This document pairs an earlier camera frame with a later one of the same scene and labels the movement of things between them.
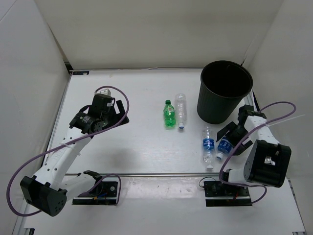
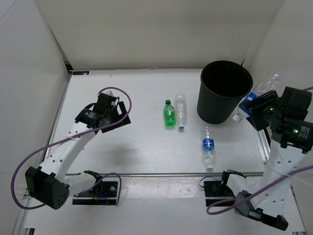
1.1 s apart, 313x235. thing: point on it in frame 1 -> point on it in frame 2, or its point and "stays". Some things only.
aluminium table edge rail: (158, 174) stays
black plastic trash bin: (223, 84) stays
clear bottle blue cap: (180, 109) stays
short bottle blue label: (224, 146) -> (267, 85)
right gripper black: (225, 130) -> (264, 99)
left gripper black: (118, 119) stays
